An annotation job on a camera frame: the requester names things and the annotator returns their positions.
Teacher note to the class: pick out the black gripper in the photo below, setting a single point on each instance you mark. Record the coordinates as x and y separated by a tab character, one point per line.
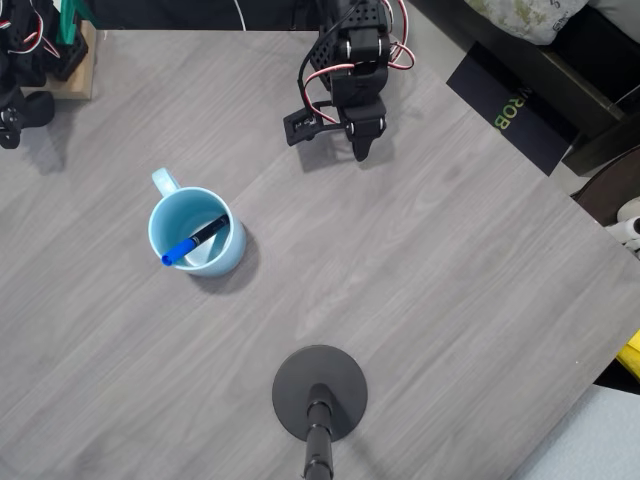
366	131

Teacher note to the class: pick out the blue capped marker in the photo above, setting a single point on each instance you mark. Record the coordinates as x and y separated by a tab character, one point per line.
182	248

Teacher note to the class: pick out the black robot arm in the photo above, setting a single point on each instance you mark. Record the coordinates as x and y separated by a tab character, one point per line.
367	45

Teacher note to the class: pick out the light blue ceramic mug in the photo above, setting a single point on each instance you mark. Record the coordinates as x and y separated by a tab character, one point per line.
162	225

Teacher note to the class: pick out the black box with green print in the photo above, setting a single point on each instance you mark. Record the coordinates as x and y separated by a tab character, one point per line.
500	95

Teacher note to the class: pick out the green patterned pillow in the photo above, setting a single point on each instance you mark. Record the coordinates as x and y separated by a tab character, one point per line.
525	17

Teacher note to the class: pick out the dark brown bench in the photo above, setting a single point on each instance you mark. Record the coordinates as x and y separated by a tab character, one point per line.
585	80

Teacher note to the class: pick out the dark brown rounded object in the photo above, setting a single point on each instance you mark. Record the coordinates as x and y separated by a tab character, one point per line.
615	190

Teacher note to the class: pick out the beige rounded object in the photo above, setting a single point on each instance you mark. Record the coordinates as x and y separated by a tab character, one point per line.
631	209

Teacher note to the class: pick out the grey cushion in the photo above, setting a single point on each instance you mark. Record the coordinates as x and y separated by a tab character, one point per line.
620	10

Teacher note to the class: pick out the white cylindrical device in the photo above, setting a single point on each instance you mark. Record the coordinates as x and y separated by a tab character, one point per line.
631	227

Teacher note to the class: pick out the wooden base board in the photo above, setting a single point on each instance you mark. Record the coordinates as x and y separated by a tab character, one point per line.
82	87

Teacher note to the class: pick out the green table clamp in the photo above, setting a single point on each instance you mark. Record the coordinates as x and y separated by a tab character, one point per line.
67	30

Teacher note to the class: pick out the yellow object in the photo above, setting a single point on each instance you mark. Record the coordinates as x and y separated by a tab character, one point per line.
632	355

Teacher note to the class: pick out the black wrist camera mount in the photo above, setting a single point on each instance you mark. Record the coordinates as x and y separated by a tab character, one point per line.
300	127

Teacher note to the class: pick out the black round-base camera stand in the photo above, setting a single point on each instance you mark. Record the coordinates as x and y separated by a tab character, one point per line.
300	380

